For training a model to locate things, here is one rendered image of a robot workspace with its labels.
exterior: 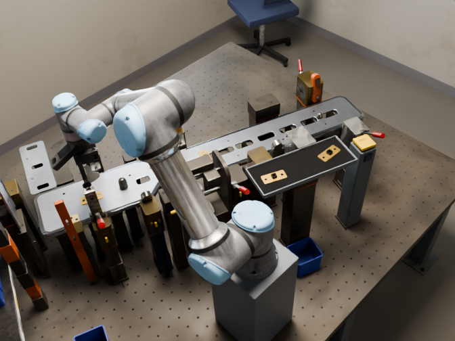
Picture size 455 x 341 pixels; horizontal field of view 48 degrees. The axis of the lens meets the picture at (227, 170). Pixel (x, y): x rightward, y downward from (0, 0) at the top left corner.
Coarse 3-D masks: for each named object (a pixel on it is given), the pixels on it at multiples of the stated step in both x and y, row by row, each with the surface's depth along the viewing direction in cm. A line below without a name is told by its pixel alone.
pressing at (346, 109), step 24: (288, 120) 215; (336, 120) 214; (216, 144) 207; (264, 144) 206; (120, 168) 200; (144, 168) 199; (48, 192) 193; (72, 192) 192; (120, 192) 191; (48, 216) 185
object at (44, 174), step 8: (32, 144) 212; (40, 144) 211; (24, 152) 208; (32, 152) 208; (40, 152) 208; (24, 160) 205; (32, 160) 205; (40, 160) 205; (48, 160) 205; (24, 168) 202; (40, 168) 202; (48, 168) 201; (32, 176) 199; (40, 176) 199; (48, 176) 199; (32, 184) 196; (40, 184) 196; (56, 184) 196; (32, 192) 193
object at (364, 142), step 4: (360, 136) 184; (364, 136) 184; (368, 136) 184; (356, 140) 183; (360, 140) 183; (364, 140) 183; (368, 140) 182; (372, 140) 183; (356, 144) 182; (360, 144) 181; (364, 144) 181; (368, 144) 181; (372, 144) 181; (360, 148) 181; (364, 148) 180; (368, 148) 181
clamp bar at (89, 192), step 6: (84, 186) 166; (90, 186) 167; (84, 192) 163; (90, 192) 164; (90, 198) 164; (96, 198) 167; (90, 204) 169; (96, 204) 170; (96, 210) 173; (102, 216) 177
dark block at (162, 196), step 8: (160, 192) 175; (160, 200) 177; (168, 200) 172; (168, 208) 174; (168, 216) 177; (176, 216) 179; (168, 224) 184; (176, 224) 182; (168, 232) 192; (176, 232) 185; (176, 240) 188; (176, 248) 192; (184, 248) 194; (176, 256) 195; (184, 256) 198; (176, 264) 202; (184, 264) 201
